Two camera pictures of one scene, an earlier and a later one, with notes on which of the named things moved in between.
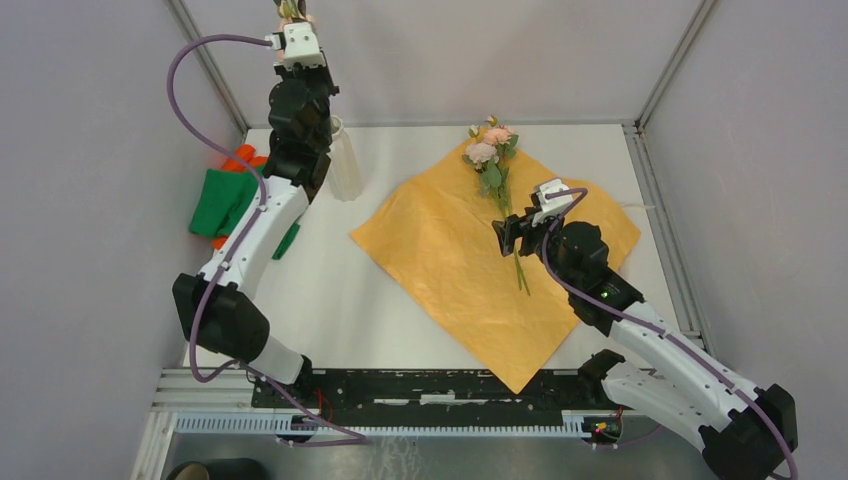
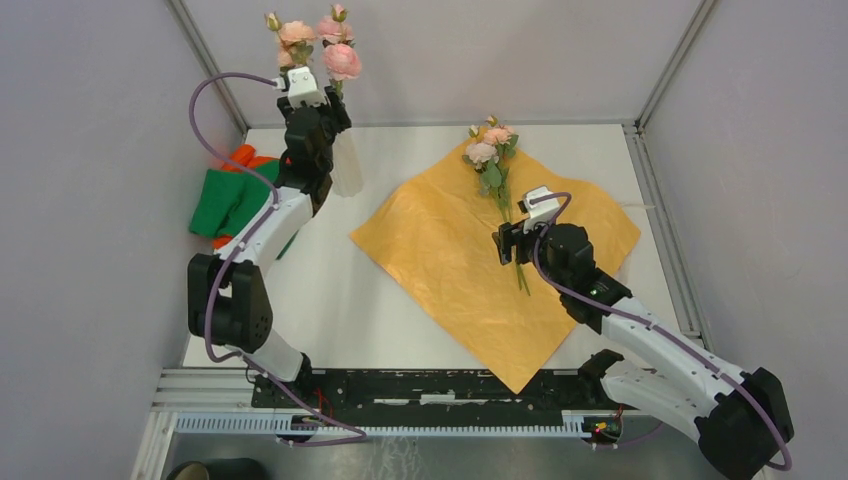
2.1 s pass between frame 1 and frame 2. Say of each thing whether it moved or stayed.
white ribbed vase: stayed
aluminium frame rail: stayed
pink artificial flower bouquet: stayed
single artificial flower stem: moved
